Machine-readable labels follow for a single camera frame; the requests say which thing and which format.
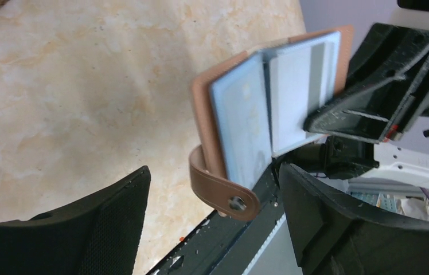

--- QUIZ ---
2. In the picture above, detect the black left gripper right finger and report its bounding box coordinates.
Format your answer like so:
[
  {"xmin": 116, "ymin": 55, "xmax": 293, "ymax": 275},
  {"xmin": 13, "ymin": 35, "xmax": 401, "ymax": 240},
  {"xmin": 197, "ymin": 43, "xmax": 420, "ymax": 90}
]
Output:
[{"xmin": 278, "ymin": 163, "xmax": 429, "ymax": 274}]

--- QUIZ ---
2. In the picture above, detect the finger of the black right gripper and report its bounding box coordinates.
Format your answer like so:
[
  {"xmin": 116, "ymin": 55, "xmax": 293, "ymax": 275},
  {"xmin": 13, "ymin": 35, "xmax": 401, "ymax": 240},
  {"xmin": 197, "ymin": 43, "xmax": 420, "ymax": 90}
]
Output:
[{"xmin": 303, "ymin": 23, "xmax": 429, "ymax": 143}]

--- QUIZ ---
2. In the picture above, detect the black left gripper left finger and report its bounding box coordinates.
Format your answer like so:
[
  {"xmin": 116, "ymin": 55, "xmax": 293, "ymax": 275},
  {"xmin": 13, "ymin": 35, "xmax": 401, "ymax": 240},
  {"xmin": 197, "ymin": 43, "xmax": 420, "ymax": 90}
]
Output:
[{"xmin": 0, "ymin": 166, "xmax": 151, "ymax": 274}]

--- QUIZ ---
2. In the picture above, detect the grey credit card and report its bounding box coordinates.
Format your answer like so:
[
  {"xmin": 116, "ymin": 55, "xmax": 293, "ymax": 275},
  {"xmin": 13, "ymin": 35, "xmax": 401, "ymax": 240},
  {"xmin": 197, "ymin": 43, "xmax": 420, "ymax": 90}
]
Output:
[{"xmin": 266, "ymin": 32, "xmax": 341, "ymax": 157}]

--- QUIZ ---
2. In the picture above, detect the brown leather card holder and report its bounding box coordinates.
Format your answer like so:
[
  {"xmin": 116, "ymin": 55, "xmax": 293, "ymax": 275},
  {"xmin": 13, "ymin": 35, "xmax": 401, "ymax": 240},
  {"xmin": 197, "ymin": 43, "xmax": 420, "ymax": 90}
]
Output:
[{"xmin": 189, "ymin": 25, "xmax": 354, "ymax": 221}]

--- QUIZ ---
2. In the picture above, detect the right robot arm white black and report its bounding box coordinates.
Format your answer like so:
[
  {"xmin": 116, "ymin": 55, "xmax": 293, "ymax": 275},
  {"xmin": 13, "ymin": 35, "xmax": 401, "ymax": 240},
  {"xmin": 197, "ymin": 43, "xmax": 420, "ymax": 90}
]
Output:
[{"xmin": 286, "ymin": 1, "xmax": 429, "ymax": 190}]

